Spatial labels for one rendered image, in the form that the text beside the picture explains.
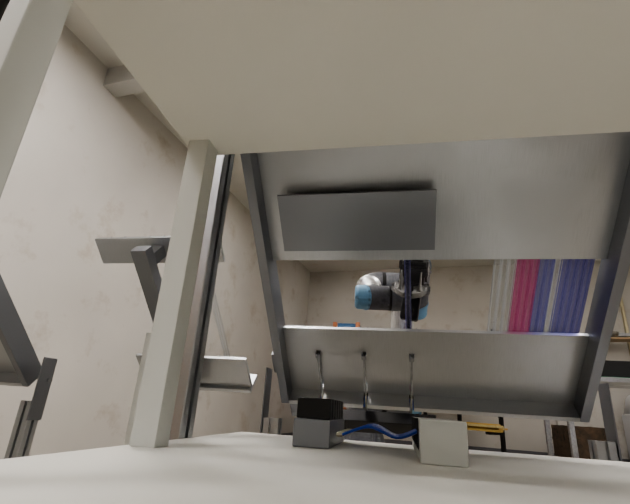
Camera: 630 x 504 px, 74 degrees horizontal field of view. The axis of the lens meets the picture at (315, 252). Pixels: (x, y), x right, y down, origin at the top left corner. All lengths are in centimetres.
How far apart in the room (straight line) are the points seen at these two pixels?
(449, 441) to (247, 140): 44
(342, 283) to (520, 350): 1018
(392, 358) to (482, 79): 69
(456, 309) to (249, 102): 1020
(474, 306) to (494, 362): 960
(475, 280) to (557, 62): 1036
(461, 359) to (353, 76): 72
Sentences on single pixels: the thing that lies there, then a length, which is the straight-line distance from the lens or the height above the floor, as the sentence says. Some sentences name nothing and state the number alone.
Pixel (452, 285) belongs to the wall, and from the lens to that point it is 1076.
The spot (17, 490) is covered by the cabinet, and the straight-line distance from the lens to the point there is 29.
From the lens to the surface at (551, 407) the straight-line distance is 114.
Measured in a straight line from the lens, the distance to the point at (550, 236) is 91.
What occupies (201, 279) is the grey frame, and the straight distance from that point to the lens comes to 66.
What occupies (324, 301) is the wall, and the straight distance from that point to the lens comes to 1111.
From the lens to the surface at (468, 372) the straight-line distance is 106.
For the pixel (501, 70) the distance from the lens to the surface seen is 50.
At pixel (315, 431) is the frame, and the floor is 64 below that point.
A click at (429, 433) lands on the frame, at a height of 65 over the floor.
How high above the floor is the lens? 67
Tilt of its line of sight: 21 degrees up
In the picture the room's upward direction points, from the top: 4 degrees clockwise
